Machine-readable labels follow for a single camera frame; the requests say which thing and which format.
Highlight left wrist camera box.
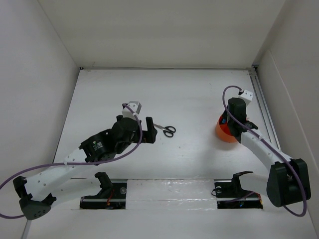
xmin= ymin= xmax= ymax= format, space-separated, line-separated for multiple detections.
xmin=122 ymin=101 xmax=142 ymax=120

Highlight orange round pen holder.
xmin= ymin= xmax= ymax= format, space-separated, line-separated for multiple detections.
xmin=215 ymin=115 xmax=237 ymax=143

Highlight black handled scissors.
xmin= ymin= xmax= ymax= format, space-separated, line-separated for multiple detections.
xmin=154 ymin=123 xmax=176 ymax=138

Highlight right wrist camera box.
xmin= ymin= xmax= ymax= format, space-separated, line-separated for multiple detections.
xmin=238 ymin=90 xmax=253 ymax=106

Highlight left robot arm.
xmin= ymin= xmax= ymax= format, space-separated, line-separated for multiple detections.
xmin=13 ymin=114 xmax=157 ymax=220

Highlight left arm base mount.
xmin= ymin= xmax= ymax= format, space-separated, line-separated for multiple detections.
xmin=79 ymin=172 xmax=127 ymax=210

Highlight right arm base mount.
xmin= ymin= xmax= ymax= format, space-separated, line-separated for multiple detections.
xmin=211 ymin=171 xmax=263 ymax=209

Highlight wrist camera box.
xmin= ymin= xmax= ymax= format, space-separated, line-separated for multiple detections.
xmin=122 ymin=101 xmax=142 ymax=120
xmin=238 ymin=90 xmax=253 ymax=106

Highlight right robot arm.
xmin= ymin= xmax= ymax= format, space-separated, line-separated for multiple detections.
xmin=224 ymin=98 xmax=311 ymax=211

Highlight aluminium rail right side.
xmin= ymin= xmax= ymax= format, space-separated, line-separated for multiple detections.
xmin=248 ymin=65 xmax=281 ymax=149

